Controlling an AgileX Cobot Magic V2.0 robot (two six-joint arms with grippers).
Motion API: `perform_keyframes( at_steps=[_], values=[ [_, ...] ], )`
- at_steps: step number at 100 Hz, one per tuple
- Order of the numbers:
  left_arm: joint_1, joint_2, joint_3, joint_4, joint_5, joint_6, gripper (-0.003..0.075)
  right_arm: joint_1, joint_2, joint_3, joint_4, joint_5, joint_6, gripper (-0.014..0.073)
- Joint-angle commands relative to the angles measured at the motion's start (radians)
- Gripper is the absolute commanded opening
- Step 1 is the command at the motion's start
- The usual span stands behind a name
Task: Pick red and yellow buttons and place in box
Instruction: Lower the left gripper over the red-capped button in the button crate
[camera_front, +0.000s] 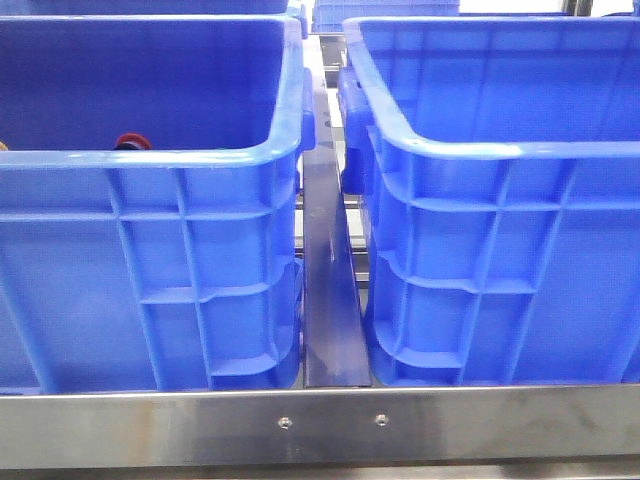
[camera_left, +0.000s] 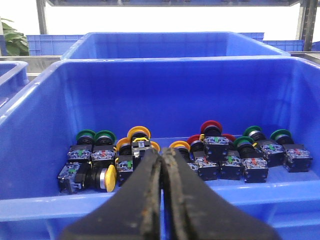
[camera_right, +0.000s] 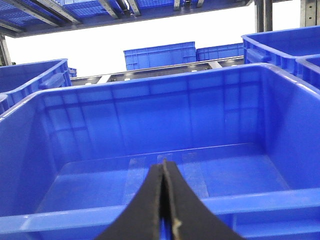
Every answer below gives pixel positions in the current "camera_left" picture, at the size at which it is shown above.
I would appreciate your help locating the green button rear right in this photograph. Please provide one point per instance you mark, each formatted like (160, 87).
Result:
(272, 152)

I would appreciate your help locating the green plant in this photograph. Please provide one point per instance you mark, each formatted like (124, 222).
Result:
(16, 42)

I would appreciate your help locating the blue bin behind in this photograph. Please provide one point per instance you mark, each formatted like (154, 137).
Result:
(129, 45)

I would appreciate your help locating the green button centre right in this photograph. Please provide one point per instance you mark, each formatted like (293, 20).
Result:
(255, 167)

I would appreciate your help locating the blue crates in background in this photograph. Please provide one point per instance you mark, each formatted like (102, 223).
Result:
(57, 45)

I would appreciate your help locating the blue bin far left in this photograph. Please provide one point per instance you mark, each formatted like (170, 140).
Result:
(13, 77)

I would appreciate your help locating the green button far left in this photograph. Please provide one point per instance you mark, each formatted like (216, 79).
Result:
(82, 150)

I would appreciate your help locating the red button hidden behind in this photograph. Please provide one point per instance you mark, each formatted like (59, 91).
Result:
(231, 167)

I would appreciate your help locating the green button far right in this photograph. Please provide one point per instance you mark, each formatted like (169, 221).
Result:
(297, 158)

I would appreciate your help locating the yellow button lying sideways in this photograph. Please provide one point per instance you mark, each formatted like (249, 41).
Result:
(75, 177)

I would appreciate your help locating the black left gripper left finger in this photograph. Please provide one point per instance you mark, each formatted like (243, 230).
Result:
(133, 213)

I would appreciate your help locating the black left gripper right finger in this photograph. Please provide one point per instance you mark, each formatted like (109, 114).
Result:
(193, 211)

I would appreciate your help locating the blue bin holding buttons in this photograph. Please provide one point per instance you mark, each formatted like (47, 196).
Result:
(172, 97)

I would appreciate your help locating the red button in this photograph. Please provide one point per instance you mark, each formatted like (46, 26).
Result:
(215, 145)
(206, 170)

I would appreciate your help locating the green button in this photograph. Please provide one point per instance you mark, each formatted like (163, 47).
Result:
(272, 152)
(82, 150)
(104, 151)
(297, 158)
(255, 167)

